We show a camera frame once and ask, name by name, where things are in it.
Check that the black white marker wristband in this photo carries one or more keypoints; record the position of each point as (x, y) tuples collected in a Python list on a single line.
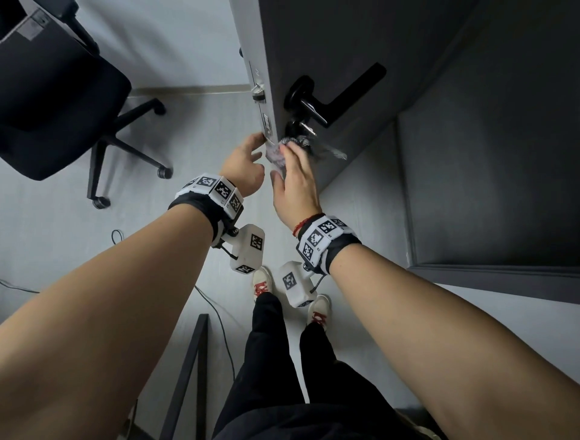
[(326, 240), (208, 190)]

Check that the black clothing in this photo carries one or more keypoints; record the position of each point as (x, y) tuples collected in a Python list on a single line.
[(272, 376)]

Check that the black laptop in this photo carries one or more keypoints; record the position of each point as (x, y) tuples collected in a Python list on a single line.
[(31, 22)]

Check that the black office chair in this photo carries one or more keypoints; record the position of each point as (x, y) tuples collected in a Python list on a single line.
[(54, 113)]

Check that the steel latch plate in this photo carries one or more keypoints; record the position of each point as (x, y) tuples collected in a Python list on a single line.
[(258, 93)]

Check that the grey door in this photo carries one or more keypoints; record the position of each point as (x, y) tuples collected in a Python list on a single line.
[(340, 31)]

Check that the grey cleaning cloth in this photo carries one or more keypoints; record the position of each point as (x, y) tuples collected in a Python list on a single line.
[(274, 156)]

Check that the person's left hand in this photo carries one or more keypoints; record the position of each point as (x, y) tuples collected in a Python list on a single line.
[(242, 170)]

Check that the person's right forearm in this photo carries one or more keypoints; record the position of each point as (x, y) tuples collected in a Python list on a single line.
[(453, 353)]

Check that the person's right hand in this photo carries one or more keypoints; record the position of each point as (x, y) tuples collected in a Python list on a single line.
[(299, 190)]

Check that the person's left forearm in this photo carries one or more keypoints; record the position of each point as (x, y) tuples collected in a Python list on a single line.
[(99, 340)]

